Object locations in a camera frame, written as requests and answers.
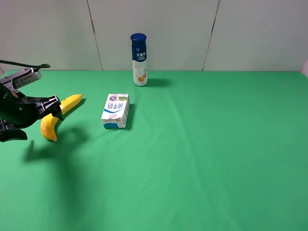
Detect yellow banana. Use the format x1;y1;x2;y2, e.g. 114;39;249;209
40;94;84;142

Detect blue white yogurt bottle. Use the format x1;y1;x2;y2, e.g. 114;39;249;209
130;33;148;86

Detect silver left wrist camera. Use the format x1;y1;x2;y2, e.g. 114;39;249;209
0;68;42;90

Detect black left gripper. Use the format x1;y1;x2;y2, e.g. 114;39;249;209
0;85;64;142

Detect green tablecloth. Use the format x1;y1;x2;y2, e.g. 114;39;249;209
0;71;308;231

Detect white blue milk carton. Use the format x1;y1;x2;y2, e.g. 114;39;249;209
101;93;130;129

